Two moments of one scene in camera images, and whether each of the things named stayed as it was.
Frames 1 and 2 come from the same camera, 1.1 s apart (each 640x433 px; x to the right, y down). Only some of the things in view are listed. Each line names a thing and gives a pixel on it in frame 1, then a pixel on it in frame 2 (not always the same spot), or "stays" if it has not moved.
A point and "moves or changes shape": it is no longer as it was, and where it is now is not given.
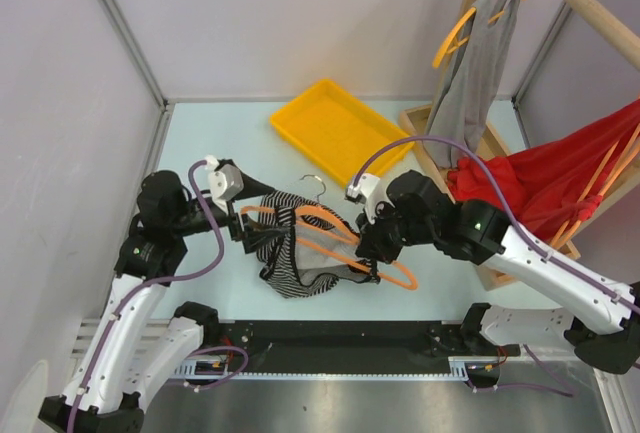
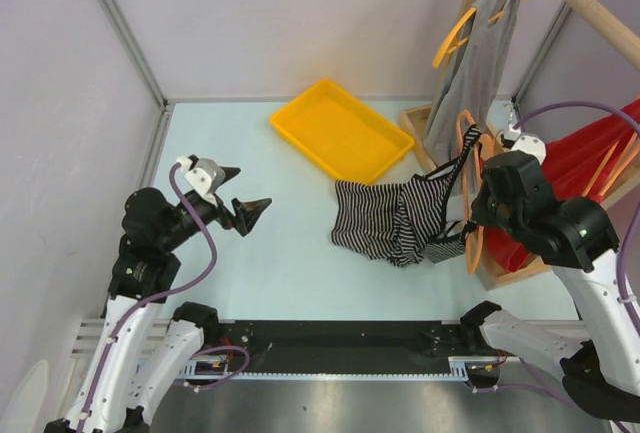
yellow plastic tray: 340,133 stays
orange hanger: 392,272 to 471,267
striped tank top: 316,246 moves or changes shape
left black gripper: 250,239 to 246,213
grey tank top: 472,71 stays
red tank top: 550,184 stays
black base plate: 352,342 stays
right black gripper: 372,242 to 479,211
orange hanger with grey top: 452,38 stays
